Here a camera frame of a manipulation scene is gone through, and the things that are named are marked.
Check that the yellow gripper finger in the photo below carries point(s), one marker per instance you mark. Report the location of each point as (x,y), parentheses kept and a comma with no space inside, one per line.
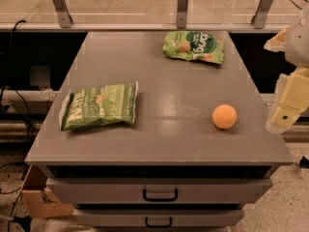
(291,100)
(278,42)

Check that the green rice chip bag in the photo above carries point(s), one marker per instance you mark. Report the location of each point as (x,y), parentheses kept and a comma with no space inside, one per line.
(193,46)

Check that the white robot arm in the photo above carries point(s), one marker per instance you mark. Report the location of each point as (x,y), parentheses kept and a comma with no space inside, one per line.
(297,40)

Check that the green jalapeno chip bag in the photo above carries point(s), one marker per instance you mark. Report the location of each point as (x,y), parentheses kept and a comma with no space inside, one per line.
(99,106)

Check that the orange fruit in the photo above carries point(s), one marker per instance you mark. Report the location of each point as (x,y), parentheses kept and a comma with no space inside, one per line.
(224,116)

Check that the lower grey drawer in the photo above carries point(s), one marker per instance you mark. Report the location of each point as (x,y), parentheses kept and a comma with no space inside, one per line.
(158,218)

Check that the grey drawer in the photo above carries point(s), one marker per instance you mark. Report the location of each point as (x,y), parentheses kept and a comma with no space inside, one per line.
(79,191)
(158,218)

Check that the upper grey drawer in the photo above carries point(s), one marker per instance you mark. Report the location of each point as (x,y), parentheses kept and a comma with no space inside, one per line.
(79,191)

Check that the cardboard box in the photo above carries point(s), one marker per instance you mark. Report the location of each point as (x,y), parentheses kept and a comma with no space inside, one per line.
(39,200)

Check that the right metal bracket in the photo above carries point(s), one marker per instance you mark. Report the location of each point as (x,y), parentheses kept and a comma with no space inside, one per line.
(259,19)

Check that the metal bracket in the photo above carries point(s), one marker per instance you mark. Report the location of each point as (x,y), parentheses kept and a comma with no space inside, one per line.
(62,12)
(181,16)
(259,19)

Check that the middle metal bracket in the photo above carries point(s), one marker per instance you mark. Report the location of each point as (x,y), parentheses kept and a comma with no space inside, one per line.
(181,16)

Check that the left metal bracket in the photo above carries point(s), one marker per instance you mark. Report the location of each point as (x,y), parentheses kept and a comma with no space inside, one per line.
(62,12)

